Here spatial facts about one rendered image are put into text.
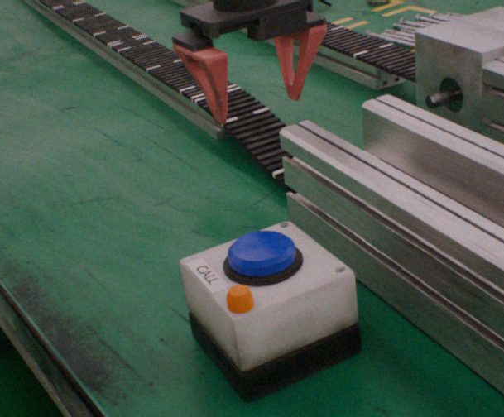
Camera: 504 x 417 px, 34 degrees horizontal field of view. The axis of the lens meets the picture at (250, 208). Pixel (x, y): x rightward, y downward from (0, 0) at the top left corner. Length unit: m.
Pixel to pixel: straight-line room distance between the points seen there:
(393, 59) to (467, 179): 0.35
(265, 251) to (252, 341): 0.05
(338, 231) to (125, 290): 0.16
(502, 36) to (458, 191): 0.21
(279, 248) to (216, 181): 0.27
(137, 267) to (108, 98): 0.40
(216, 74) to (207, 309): 0.27
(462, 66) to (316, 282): 0.31
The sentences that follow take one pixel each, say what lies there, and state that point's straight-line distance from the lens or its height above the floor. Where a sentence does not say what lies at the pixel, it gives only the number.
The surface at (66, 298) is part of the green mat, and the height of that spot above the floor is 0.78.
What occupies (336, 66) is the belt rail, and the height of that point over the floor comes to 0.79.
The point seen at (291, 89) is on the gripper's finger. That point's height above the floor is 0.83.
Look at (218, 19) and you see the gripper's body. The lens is 0.69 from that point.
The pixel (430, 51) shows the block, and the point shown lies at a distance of 0.75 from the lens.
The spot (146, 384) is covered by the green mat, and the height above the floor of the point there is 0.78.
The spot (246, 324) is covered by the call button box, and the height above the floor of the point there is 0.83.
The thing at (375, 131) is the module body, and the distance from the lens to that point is 0.63.
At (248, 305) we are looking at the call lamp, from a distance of 0.45.
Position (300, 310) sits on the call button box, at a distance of 0.46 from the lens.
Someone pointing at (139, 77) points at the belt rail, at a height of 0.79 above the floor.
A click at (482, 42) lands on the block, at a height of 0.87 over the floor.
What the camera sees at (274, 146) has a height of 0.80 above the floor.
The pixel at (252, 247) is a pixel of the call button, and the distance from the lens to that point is 0.48.
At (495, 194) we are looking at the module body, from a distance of 0.54.
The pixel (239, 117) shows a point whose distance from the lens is 0.78.
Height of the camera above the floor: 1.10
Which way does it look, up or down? 28 degrees down
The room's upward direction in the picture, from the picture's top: 8 degrees counter-clockwise
